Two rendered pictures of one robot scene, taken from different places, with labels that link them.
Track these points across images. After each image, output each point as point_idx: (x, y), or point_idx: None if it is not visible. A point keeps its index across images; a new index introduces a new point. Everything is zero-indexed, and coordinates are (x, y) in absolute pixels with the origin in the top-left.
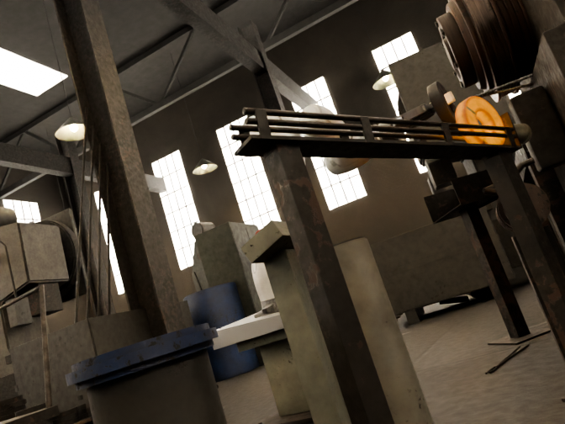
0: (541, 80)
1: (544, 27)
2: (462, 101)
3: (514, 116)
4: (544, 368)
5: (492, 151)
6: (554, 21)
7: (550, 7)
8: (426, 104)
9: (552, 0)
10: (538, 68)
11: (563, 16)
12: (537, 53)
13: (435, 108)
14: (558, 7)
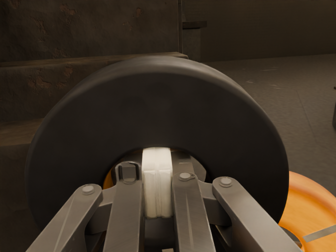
0: (26, 103)
1: (57, 6)
2: (312, 186)
3: (9, 185)
4: None
5: None
6: (134, 29)
7: (145, 6)
8: (197, 180)
9: (174, 7)
10: (50, 83)
11: (178, 42)
12: (95, 63)
13: (283, 208)
14: (177, 25)
